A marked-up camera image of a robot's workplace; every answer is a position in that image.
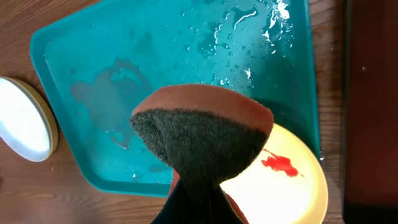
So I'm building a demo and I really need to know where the yellow plate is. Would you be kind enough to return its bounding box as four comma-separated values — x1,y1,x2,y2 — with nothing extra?
4,77,59,162
221,124,328,223

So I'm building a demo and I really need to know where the black red lacquer tray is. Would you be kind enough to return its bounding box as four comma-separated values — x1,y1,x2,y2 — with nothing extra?
343,0,397,223

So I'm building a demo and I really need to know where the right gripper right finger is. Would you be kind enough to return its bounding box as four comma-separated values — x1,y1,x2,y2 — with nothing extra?
205,186,243,224

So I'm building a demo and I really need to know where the teal plastic serving tray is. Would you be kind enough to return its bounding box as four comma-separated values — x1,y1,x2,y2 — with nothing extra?
30,0,320,197

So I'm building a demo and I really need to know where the light blue plate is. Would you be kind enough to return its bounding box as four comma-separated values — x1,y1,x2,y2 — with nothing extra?
1,78,50,162

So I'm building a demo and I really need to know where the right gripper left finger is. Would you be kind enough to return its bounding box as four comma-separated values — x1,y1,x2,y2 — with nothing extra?
151,180,198,224

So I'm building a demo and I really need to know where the pink green sponge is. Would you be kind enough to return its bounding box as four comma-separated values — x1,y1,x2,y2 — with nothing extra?
130,84,274,223

